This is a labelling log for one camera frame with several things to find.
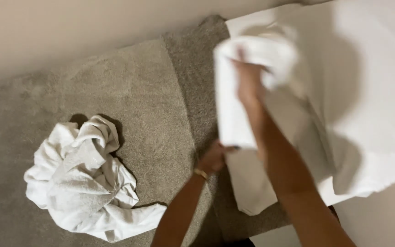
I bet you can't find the person's right hand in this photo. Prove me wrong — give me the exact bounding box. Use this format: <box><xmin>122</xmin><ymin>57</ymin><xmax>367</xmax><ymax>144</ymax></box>
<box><xmin>233</xmin><ymin>48</ymin><xmax>270</xmax><ymax>107</ymax></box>

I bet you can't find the person's left hand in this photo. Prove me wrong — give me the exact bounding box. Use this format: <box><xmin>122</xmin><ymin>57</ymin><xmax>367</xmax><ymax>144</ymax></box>
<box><xmin>197</xmin><ymin>140</ymin><xmax>241</xmax><ymax>175</ymax></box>

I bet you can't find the white bed sheet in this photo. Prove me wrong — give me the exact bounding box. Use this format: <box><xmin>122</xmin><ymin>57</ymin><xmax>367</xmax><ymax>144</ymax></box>
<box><xmin>225</xmin><ymin>0</ymin><xmax>395</xmax><ymax>207</ymax></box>

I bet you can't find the gold wrist bracelet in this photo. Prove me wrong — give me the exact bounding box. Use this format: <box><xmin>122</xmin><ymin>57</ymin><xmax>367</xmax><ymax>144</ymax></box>
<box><xmin>193</xmin><ymin>167</ymin><xmax>209</xmax><ymax>181</ymax></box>

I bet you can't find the crumpled white towel pile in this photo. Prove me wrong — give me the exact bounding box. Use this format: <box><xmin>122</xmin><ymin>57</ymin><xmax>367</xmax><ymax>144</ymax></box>
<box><xmin>24</xmin><ymin>115</ymin><xmax>168</xmax><ymax>243</ymax></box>

